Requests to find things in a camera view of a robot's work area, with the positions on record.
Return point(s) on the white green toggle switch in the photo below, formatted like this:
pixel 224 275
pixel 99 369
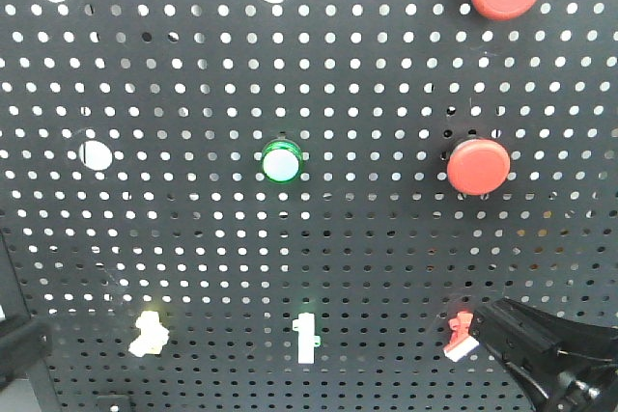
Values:
pixel 307 338

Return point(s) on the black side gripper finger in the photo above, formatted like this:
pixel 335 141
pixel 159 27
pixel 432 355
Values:
pixel 532 339
pixel 24 342

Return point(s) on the lower red mushroom button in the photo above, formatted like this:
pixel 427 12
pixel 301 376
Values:
pixel 478 166

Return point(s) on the red toggle switch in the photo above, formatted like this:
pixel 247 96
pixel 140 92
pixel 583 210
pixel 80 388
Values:
pixel 461 341

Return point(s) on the green illuminated push button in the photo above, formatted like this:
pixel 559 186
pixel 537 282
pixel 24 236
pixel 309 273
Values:
pixel 281 160

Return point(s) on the black perforated pegboard panel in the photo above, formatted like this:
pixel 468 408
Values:
pixel 131 140

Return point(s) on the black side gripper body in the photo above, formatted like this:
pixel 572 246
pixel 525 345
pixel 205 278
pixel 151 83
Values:
pixel 567 382

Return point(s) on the yellow toggle switch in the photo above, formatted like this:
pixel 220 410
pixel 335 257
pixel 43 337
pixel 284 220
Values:
pixel 153 335

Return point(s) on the left black table clamp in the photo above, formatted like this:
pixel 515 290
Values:
pixel 113 403

